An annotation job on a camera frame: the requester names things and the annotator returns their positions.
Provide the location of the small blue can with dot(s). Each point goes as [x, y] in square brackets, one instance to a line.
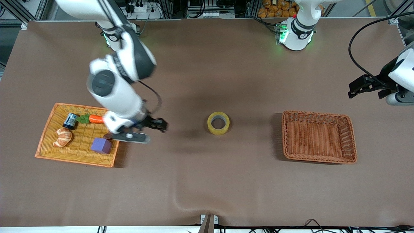
[70, 121]

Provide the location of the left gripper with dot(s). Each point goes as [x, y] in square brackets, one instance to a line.
[385, 78]

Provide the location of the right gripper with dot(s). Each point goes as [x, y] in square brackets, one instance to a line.
[149, 121]

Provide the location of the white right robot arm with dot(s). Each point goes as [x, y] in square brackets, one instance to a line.
[119, 94]

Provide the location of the brown toy horse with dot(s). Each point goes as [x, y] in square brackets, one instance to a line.
[107, 136]

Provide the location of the yellow tape roll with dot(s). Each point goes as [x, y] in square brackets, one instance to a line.
[218, 131]

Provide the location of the metal table clamp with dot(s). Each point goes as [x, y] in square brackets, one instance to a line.
[207, 223]

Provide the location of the purple foam cube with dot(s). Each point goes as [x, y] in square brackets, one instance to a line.
[101, 145]

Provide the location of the small white power strip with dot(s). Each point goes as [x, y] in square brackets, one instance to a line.
[203, 14]

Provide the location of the pile of orange bread toys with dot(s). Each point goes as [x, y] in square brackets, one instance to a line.
[275, 11]

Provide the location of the orange toy carrot green leaves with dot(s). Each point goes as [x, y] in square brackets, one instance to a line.
[95, 119]

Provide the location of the yellow wicker basket orange rim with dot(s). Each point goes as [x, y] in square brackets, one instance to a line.
[81, 149]

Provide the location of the white power strip with plugs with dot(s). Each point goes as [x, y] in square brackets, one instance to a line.
[145, 13]

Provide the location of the brown wicker basket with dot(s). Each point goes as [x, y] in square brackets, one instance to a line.
[317, 139]

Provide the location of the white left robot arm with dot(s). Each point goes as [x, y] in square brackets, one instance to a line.
[299, 32]

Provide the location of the toy croissant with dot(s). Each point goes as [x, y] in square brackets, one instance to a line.
[63, 137]

